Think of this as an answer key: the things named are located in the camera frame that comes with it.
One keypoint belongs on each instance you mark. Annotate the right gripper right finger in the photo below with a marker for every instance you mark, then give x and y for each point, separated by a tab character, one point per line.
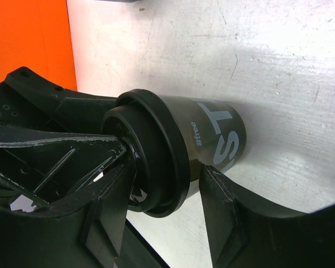
246	230

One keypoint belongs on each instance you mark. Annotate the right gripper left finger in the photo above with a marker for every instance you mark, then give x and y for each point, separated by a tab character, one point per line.
83	229

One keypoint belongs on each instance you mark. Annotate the black paper coffee cup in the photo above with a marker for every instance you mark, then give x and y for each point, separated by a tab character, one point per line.
213	131

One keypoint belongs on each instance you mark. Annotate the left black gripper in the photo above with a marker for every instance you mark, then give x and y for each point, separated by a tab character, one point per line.
49	143

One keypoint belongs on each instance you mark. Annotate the orange paper bag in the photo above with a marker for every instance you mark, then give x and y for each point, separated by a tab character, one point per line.
36	34

